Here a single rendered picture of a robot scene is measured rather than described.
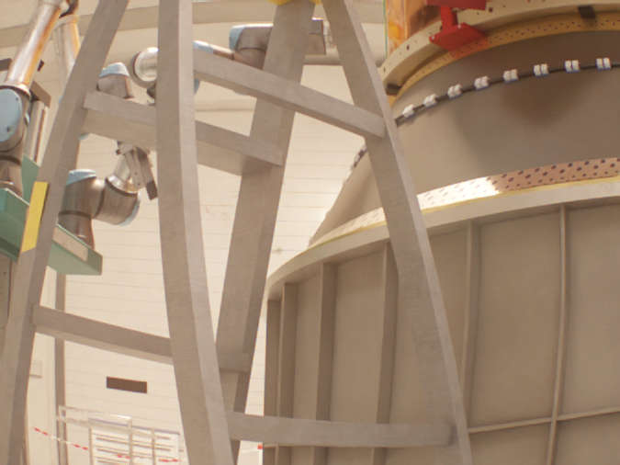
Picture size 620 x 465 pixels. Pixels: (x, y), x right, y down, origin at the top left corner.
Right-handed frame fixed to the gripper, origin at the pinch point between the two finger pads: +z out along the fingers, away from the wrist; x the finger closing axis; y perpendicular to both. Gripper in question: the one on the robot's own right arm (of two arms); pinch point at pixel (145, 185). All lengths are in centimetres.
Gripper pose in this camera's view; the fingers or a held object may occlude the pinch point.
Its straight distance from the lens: 212.1
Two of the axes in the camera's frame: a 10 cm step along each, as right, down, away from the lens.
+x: -1.0, -1.5, -9.8
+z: 3.7, 9.1, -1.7
